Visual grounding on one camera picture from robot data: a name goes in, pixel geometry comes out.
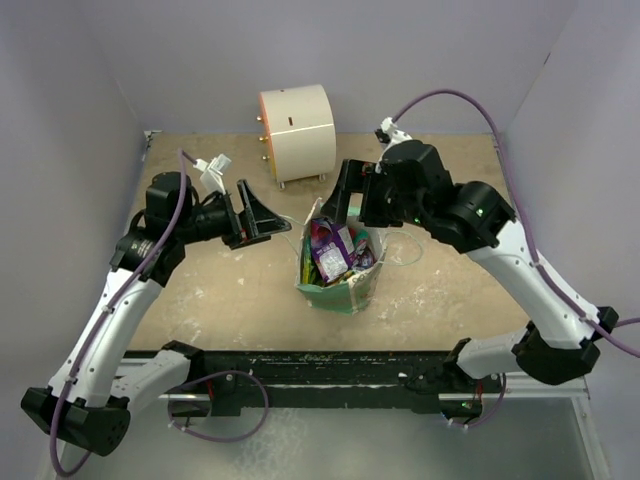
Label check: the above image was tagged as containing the purple snack packet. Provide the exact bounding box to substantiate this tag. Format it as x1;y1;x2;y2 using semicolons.
310;217;377;284

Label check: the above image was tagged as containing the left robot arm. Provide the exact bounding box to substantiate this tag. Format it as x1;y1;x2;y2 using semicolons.
21;172;291;456

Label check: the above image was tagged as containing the yellow green snack packet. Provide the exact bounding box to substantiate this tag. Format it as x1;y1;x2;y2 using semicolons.
300;237;325;287

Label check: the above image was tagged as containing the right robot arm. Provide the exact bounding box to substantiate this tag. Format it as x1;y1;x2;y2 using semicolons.
321;139;618;391

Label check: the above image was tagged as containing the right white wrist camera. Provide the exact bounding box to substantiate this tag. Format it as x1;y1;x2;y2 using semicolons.
374;117;413;174

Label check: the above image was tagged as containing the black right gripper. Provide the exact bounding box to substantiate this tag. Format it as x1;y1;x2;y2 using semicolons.
322;158;429;228

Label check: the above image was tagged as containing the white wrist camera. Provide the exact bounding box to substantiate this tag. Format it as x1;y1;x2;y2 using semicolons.
194;154;232;195
374;117;413;174

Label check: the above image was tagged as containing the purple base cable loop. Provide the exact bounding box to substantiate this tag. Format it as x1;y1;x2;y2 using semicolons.
166;369;271;443

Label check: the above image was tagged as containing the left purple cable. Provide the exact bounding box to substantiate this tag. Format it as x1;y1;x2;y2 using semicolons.
48;148;201;477

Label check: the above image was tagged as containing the green paper bag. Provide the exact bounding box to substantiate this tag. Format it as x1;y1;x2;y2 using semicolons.
277;197;424;316

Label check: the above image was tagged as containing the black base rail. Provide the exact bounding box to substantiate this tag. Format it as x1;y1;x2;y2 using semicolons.
165;342;504;418

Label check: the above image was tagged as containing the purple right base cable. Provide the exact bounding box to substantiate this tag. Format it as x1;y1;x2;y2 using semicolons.
447;372;507;429

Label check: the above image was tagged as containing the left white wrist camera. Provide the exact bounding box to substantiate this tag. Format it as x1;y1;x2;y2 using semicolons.
194;154;232;195

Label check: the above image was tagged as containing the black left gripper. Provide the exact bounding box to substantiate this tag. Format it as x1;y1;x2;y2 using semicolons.
176;179;290;249

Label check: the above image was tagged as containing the white cylindrical drawer cabinet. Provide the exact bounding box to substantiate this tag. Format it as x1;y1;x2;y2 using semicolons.
257;84;337;189

